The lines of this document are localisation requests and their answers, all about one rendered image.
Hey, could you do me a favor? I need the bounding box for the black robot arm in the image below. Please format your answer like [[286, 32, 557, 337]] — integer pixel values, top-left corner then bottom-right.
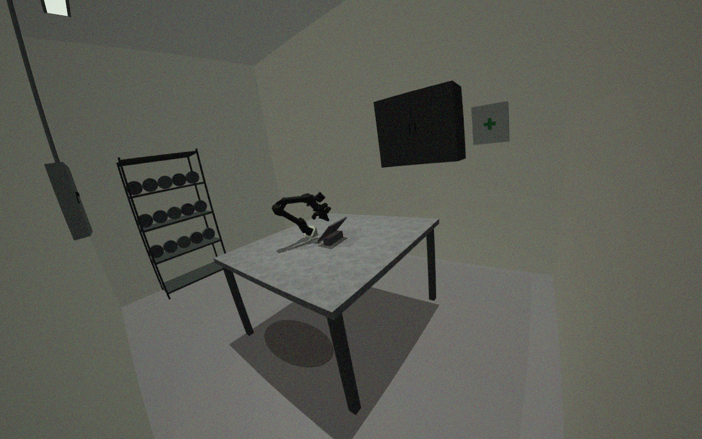
[[272, 192, 328, 236]]

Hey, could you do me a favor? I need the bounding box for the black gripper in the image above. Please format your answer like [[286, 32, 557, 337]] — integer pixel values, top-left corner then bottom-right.
[[312, 204, 331, 221]]

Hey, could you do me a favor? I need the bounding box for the grey switch panel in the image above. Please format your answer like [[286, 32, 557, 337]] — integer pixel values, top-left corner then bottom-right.
[[317, 217, 347, 246]]

